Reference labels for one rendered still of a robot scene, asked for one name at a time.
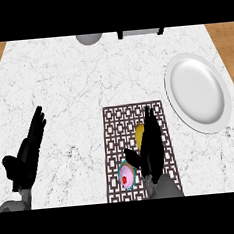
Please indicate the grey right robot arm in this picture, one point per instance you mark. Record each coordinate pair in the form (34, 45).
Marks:
(162, 187)

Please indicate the white round plate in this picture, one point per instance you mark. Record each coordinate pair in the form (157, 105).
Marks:
(197, 92)

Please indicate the brown patterned placemat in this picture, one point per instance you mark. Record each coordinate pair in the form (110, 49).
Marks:
(117, 135)

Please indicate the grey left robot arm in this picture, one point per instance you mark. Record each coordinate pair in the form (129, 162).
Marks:
(16, 202)

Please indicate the dark grey appliance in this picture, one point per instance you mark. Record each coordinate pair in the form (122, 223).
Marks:
(141, 33)

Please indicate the grey round object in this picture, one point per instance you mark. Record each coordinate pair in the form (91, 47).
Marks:
(88, 38)

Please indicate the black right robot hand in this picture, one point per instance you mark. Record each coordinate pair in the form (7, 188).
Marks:
(151, 146)

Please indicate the yellow lemon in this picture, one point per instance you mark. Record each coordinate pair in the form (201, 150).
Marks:
(139, 135)

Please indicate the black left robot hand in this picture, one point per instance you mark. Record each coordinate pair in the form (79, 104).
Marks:
(29, 153)

